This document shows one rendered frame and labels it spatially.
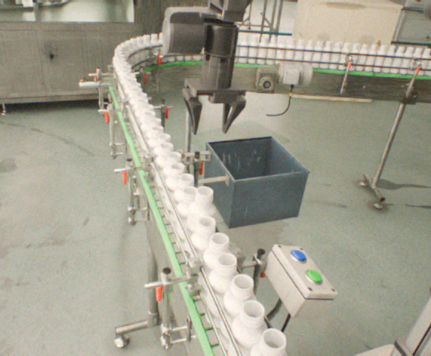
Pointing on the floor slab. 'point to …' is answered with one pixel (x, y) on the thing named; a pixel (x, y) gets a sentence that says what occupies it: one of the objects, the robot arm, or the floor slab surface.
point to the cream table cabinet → (345, 25)
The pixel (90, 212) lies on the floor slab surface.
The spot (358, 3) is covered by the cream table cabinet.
